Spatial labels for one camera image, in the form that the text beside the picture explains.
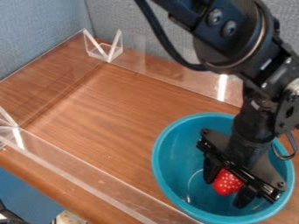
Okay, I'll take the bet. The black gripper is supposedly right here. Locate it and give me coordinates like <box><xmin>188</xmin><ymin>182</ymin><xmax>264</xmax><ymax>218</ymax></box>
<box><xmin>197</xmin><ymin>129</ymin><xmax>285</xmax><ymax>208</ymax></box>

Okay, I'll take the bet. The red toy strawberry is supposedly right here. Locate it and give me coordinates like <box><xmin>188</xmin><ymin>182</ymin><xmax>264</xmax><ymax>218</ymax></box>
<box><xmin>212</xmin><ymin>169</ymin><xmax>244</xmax><ymax>196</ymax></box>

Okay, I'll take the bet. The blue plastic bowl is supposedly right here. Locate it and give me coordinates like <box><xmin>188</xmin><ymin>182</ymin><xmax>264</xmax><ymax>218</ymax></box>
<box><xmin>152</xmin><ymin>113</ymin><xmax>294</xmax><ymax>224</ymax></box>

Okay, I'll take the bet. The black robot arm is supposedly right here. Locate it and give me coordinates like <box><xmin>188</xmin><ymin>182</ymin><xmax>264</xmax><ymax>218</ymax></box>
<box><xmin>146</xmin><ymin>0</ymin><xmax>299</xmax><ymax>208</ymax></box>

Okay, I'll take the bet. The clear acrylic front barrier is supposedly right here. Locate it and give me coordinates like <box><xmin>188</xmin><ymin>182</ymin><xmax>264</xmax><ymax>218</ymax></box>
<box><xmin>2</xmin><ymin>128</ymin><xmax>200</xmax><ymax>224</ymax></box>

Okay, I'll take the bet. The clear acrylic barrier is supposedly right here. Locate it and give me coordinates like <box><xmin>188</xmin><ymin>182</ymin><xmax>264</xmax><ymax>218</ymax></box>
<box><xmin>0</xmin><ymin>29</ymin><xmax>102</xmax><ymax>125</ymax></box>
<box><xmin>81</xmin><ymin>28</ymin><xmax>249</xmax><ymax>109</ymax></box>
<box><xmin>2</xmin><ymin>128</ymin><xmax>200</xmax><ymax>224</ymax></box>

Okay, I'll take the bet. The clear acrylic back barrier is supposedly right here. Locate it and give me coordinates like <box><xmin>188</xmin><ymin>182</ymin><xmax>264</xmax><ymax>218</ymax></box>
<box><xmin>81</xmin><ymin>28</ymin><xmax>249</xmax><ymax>109</ymax></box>

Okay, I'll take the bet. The clear acrylic left barrier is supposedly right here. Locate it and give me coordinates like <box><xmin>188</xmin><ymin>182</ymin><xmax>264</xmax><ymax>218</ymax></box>
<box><xmin>0</xmin><ymin>29</ymin><xmax>102</xmax><ymax>125</ymax></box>

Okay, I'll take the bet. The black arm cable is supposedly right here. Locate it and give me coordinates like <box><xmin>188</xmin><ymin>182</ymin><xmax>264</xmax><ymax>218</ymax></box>
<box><xmin>133</xmin><ymin>0</ymin><xmax>210</xmax><ymax>73</ymax></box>

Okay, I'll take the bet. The clear acrylic corner bracket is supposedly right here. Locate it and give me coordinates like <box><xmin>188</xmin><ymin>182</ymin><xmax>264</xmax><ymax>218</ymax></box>
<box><xmin>82</xmin><ymin>29</ymin><xmax>123</xmax><ymax>63</ymax></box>

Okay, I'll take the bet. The clear acrylic front bracket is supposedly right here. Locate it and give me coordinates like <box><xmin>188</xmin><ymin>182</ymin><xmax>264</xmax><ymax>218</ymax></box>
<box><xmin>0</xmin><ymin>107</ymin><xmax>25</xmax><ymax>150</ymax></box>

